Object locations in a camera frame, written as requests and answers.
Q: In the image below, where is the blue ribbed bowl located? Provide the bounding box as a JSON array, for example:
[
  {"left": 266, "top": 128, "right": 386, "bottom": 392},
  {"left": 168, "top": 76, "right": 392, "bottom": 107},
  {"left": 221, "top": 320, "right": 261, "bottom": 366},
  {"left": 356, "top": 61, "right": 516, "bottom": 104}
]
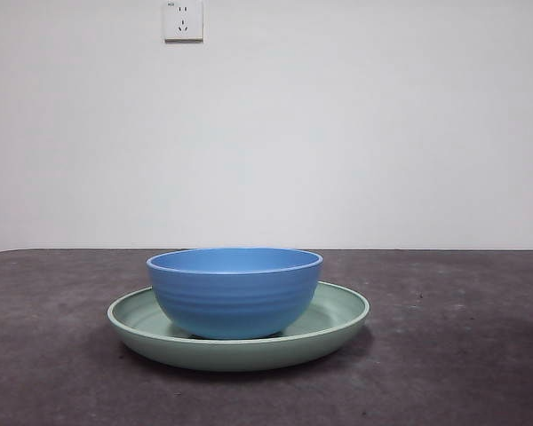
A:
[{"left": 146, "top": 247, "right": 324, "bottom": 341}]

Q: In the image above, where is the green round plate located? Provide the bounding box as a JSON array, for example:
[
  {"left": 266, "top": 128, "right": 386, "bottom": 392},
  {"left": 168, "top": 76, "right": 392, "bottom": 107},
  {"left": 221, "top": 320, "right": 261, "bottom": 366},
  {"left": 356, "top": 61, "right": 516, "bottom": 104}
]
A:
[{"left": 107, "top": 280, "right": 371, "bottom": 372}]

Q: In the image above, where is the white wall socket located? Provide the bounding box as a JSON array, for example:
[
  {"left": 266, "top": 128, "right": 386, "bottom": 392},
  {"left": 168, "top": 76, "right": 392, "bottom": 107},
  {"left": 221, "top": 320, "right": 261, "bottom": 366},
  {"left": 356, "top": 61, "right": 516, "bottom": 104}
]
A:
[{"left": 163, "top": 0, "right": 205, "bottom": 44}]

